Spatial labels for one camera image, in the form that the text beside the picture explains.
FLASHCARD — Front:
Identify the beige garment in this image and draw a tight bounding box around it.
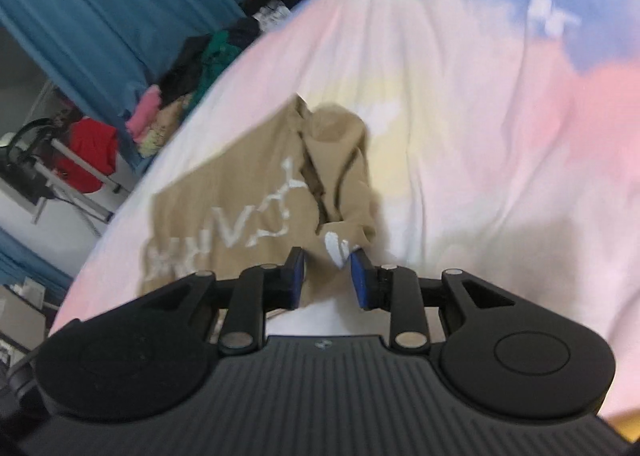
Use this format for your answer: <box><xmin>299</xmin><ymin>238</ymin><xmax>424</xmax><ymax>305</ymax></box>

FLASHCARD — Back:
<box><xmin>155</xmin><ymin>93</ymin><xmax>196</xmax><ymax>137</ymax></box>

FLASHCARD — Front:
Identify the pale green garment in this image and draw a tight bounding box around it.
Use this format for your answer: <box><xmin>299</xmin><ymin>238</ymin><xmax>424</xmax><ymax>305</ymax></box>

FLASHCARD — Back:
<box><xmin>136</xmin><ymin>128</ymin><xmax>168</xmax><ymax>157</ymax></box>

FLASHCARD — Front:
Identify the narrow blue curtain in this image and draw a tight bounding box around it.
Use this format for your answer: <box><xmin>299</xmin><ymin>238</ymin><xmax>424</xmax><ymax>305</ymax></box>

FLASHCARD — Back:
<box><xmin>0</xmin><ymin>228</ymin><xmax>73</xmax><ymax>294</ymax></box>

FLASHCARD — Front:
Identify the pink garment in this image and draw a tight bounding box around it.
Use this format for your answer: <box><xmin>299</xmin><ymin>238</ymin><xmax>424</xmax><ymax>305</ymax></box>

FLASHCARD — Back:
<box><xmin>125</xmin><ymin>86</ymin><xmax>163</xmax><ymax>141</ymax></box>

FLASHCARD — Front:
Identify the yellow cloth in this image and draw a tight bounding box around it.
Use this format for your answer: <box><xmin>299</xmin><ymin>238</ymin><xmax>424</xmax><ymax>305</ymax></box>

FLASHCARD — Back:
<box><xmin>597</xmin><ymin>411</ymin><xmax>640</xmax><ymax>442</ymax></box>

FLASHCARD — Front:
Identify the dark window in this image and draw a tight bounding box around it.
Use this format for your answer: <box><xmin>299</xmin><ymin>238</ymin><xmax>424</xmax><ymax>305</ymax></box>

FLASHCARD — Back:
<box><xmin>0</xmin><ymin>26</ymin><xmax>51</xmax><ymax>137</ymax></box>

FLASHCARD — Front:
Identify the white patterned cloth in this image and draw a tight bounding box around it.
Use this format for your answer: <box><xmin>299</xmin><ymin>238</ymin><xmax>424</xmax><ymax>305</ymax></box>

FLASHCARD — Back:
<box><xmin>252</xmin><ymin>0</ymin><xmax>291</xmax><ymax>31</ymax></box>

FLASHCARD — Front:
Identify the pastel bed sheet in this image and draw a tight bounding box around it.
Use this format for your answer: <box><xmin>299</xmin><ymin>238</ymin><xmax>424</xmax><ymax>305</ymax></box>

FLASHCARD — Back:
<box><xmin>50</xmin><ymin>0</ymin><xmax>640</xmax><ymax>432</ymax></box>

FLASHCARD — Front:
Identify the white-backed chair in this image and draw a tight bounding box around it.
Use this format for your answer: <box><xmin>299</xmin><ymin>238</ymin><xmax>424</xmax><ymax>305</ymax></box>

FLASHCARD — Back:
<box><xmin>0</xmin><ymin>286</ymin><xmax>51</xmax><ymax>337</ymax></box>

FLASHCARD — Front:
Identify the tan printed t-shirt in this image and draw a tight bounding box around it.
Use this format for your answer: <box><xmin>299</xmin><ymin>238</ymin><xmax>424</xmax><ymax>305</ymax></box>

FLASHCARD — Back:
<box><xmin>142</xmin><ymin>94</ymin><xmax>378</xmax><ymax>331</ymax></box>

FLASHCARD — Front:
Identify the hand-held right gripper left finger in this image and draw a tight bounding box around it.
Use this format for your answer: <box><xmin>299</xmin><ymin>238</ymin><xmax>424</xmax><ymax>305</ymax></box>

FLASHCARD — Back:
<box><xmin>135</xmin><ymin>247</ymin><xmax>307</xmax><ymax>356</ymax></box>

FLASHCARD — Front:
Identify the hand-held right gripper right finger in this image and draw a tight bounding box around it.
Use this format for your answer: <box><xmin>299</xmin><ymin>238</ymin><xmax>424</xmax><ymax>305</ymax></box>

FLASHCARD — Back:
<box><xmin>350</xmin><ymin>250</ymin><xmax>516</xmax><ymax>353</ymax></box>

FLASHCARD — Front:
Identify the garment steamer stand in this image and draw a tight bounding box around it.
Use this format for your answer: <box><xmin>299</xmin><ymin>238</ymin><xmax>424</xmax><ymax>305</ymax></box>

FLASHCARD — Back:
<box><xmin>0</xmin><ymin>118</ymin><xmax>121</xmax><ymax>237</ymax></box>

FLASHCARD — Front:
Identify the black garment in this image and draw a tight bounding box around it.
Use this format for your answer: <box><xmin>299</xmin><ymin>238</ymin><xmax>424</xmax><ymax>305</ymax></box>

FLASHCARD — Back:
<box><xmin>160</xmin><ymin>18</ymin><xmax>261</xmax><ymax>96</ymax></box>

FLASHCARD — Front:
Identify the red garment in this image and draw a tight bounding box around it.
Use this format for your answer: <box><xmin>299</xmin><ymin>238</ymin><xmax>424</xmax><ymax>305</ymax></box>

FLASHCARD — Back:
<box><xmin>55</xmin><ymin>118</ymin><xmax>120</xmax><ymax>194</ymax></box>

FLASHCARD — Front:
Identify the wide blue curtain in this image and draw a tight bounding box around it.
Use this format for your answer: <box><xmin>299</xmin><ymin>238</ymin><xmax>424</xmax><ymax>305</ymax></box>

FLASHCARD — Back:
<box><xmin>0</xmin><ymin>0</ymin><xmax>281</xmax><ymax>109</ymax></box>

